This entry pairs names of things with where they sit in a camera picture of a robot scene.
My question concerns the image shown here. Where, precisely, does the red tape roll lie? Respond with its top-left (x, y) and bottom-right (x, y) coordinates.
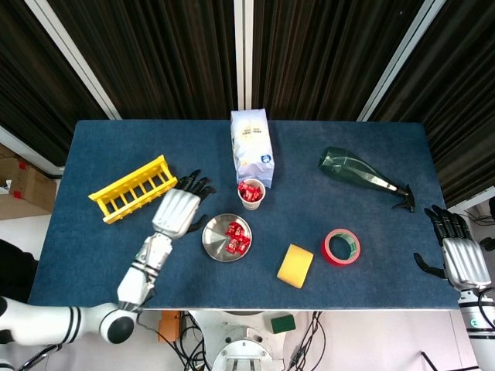
top-left (323, 228), bottom-right (362, 267)

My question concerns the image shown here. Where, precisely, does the person in black clothing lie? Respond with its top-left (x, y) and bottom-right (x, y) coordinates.
top-left (0, 238), bottom-right (39, 305)

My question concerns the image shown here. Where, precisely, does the round steel plate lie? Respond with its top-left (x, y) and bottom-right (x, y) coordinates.
top-left (200, 213), bottom-right (253, 263)

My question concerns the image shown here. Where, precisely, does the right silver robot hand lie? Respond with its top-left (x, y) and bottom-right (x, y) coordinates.
top-left (413, 204), bottom-right (493, 291)

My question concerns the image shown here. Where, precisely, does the green block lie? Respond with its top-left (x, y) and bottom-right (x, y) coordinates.
top-left (270, 315), bottom-right (296, 334)

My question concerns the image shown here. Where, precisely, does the orange box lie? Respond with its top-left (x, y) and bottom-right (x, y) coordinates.
top-left (157, 310), bottom-right (183, 343)

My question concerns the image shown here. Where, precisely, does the black cable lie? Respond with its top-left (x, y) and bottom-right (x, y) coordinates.
top-left (169, 311), bottom-right (212, 371)
top-left (288, 311), bottom-right (326, 371)

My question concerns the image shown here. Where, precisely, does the white blue paper bag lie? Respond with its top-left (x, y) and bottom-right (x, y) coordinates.
top-left (230, 108), bottom-right (276, 189)

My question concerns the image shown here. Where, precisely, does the white paper cup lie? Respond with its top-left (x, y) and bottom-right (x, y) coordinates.
top-left (237, 179), bottom-right (267, 211)

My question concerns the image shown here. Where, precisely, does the white aluminium post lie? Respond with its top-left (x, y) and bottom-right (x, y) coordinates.
top-left (23, 0), bottom-right (123, 120)
top-left (234, 0), bottom-right (254, 111)
top-left (356, 0), bottom-right (442, 123)

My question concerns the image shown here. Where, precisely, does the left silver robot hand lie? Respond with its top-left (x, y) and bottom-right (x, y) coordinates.
top-left (151, 168), bottom-right (217, 239)

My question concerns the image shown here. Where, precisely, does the green spray bottle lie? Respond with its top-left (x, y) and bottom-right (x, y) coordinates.
top-left (317, 146), bottom-right (417, 213)

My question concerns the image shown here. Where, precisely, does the brown cardboard box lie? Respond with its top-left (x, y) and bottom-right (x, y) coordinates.
top-left (0, 143), bottom-right (58, 221)

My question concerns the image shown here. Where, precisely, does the blue table cloth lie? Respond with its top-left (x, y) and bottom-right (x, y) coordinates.
top-left (27, 118), bottom-right (459, 311)

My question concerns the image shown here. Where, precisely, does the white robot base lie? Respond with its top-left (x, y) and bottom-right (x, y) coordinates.
top-left (188, 310), bottom-right (297, 371)

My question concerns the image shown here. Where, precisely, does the black curtain panel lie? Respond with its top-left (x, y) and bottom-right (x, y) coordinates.
top-left (46, 0), bottom-right (237, 120)
top-left (0, 0), bottom-right (111, 167)
top-left (253, 0), bottom-right (425, 121)
top-left (370, 0), bottom-right (495, 209)

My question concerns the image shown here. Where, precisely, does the yellow sponge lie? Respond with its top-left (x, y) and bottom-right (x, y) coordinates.
top-left (276, 243), bottom-right (315, 290)

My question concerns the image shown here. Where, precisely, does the yellow plastic tube rack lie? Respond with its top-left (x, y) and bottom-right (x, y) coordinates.
top-left (87, 154), bottom-right (179, 225)

